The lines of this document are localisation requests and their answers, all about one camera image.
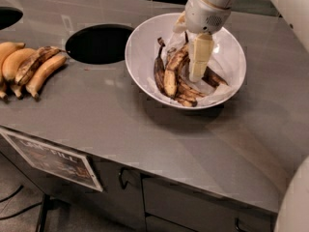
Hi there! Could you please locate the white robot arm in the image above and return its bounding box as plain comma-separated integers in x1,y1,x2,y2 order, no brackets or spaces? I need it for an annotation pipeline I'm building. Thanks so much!
173,0,309,232

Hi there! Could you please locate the black floor cable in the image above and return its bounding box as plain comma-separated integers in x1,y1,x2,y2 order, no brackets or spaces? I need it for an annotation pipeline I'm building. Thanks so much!
0,200,44,221
0,184,25,204

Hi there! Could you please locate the spotted yellow banana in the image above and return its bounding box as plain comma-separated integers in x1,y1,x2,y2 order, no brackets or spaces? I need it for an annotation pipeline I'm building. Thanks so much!
163,43,188,98

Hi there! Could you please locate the brown banana bottom of bowl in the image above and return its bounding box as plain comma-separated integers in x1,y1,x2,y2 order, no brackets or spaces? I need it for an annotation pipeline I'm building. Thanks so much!
175,76,206,107

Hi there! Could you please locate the grey cabinet door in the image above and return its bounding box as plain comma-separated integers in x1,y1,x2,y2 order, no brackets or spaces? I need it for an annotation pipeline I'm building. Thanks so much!
86,157,146,232

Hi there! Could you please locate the yellow banana right of bunch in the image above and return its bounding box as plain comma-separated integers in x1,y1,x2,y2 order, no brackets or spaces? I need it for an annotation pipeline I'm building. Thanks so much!
25,55,67,100

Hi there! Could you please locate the black floor cable upper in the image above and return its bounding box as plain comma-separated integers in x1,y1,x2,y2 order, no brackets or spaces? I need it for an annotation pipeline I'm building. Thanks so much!
0,184,25,204

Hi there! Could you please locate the black cabinet handle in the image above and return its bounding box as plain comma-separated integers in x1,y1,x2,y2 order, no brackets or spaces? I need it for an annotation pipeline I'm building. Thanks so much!
118,167,130,190
235,218,249,232

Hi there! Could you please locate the white bowl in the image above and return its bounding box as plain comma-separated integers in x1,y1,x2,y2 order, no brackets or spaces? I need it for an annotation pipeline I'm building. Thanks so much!
125,13,246,110

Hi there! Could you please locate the black floor cable lower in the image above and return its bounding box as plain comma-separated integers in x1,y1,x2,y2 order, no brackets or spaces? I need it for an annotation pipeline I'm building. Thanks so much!
0,200,44,221

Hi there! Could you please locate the grey cabinet drawer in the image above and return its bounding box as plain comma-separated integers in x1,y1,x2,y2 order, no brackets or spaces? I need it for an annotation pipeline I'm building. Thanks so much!
141,177,276,232

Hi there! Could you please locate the blackened banana right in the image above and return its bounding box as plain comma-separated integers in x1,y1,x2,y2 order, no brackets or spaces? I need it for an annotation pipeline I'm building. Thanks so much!
185,34,227,88

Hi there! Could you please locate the brown spotted banana on counter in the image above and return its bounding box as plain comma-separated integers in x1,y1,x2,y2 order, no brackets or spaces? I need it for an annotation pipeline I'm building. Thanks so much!
14,46,63,86

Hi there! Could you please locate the dark brown banana left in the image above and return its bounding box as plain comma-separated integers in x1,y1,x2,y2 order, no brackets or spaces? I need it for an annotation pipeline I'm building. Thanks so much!
154,38,165,94

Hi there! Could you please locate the landfill sign on cabinet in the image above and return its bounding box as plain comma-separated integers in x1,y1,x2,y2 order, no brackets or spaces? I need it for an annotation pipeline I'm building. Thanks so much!
0,129,103,191

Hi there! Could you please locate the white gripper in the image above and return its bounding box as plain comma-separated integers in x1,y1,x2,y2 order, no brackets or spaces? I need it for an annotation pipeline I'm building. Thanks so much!
173,0,231,82

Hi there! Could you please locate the black cabinet handle right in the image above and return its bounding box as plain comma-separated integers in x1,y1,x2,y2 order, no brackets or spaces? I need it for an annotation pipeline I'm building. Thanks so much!
235,218,249,232

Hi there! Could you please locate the black cabinet handle left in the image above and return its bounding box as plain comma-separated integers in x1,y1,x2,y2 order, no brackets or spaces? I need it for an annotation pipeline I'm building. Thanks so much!
118,167,130,190

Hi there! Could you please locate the white paper bowl liner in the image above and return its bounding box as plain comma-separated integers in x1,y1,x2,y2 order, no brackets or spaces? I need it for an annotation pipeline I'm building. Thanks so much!
139,30,246,109

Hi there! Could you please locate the yellow banana far left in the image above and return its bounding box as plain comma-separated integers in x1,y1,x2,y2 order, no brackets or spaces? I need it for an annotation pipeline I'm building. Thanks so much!
0,42,25,100

